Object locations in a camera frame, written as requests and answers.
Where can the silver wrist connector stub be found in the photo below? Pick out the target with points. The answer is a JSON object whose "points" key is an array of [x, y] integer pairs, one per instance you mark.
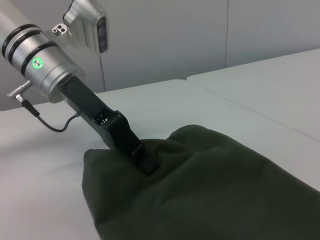
{"points": [[18, 88]]}

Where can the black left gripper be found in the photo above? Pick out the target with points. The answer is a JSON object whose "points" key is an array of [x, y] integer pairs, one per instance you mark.
{"points": [[87, 105]]}

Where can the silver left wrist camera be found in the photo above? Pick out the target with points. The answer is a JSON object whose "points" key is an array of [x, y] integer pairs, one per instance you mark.
{"points": [[87, 25]]}

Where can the dark green t-shirt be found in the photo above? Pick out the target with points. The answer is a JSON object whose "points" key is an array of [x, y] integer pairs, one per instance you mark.
{"points": [[212, 190]]}

